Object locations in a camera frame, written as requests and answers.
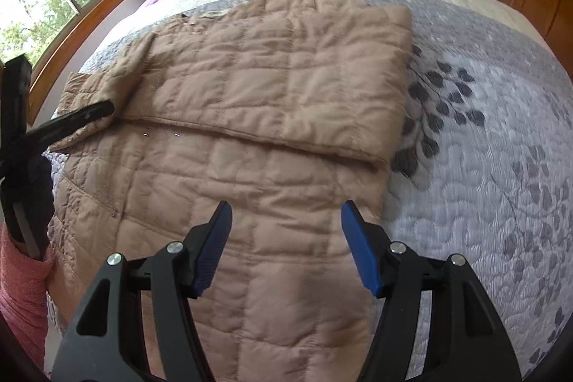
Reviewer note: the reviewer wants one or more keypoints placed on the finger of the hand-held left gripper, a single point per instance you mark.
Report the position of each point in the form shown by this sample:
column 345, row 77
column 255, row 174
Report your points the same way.
column 80, row 119

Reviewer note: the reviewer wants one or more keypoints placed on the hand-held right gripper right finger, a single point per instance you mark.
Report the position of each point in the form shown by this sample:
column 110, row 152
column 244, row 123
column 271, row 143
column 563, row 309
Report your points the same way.
column 358, row 248

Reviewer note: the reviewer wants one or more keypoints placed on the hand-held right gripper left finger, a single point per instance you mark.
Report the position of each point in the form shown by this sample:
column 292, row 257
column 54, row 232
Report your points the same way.
column 215, row 248

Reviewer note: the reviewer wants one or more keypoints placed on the tan quilted jacket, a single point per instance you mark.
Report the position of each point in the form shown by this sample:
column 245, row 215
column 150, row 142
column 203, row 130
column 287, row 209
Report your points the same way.
column 250, row 131

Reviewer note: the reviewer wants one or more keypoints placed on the person's left forearm pink sleeve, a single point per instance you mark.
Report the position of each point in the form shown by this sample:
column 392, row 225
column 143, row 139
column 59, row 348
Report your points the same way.
column 24, row 297

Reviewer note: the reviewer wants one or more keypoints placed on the person's left hand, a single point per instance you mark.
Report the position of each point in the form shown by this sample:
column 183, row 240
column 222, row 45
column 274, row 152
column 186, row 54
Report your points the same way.
column 42, row 194

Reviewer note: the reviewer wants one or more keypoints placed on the grey floral quilted bedspread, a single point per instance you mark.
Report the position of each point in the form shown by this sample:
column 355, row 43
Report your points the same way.
column 470, row 167

